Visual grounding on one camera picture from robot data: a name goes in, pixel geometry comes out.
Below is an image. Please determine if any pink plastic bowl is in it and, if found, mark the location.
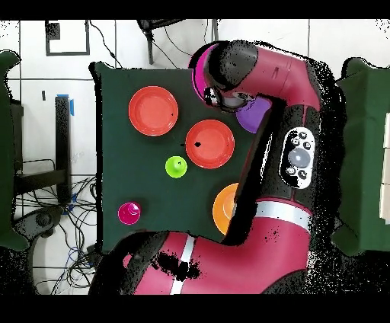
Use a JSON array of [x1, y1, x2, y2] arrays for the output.
[[189, 43, 219, 104]]

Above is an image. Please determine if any black square floor frame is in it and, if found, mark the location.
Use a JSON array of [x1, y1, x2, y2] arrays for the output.
[[44, 20, 91, 57]]

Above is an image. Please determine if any black power strip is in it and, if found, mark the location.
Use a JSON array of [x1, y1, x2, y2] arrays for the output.
[[85, 243, 106, 269]]

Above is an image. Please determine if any blue tape strip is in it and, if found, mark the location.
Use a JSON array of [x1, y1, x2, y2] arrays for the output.
[[56, 94, 75, 117]]

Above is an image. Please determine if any black metal stand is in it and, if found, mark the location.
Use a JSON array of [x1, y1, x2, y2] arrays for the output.
[[13, 95, 72, 205]]

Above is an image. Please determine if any purple plastic bowl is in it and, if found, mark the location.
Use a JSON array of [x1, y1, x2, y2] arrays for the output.
[[235, 97, 273, 134]]

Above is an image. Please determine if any black cable tangle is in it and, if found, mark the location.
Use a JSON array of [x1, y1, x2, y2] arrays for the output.
[[13, 174, 104, 295]]

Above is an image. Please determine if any dark green tablecloth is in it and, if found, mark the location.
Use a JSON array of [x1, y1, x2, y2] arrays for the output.
[[88, 59, 275, 256]]

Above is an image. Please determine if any orange plastic bowl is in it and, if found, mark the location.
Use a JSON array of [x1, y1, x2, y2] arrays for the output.
[[212, 182, 240, 236]]

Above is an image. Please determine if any red plastic bowl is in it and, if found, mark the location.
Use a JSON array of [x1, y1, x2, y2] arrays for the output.
[[184, 119, 236, 171], [128, 85, 180, 137]]

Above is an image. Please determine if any green cloth side table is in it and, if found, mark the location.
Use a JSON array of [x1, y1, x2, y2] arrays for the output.
[[330, 57, 390, 257], [0, 50, 30, 252]]

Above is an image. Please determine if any red plastic cup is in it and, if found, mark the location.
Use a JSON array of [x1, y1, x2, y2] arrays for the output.
[[117, 201, 142, 225]]

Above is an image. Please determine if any green plastic cup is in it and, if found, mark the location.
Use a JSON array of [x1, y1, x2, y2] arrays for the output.
[[165, 155, 189, 179]]

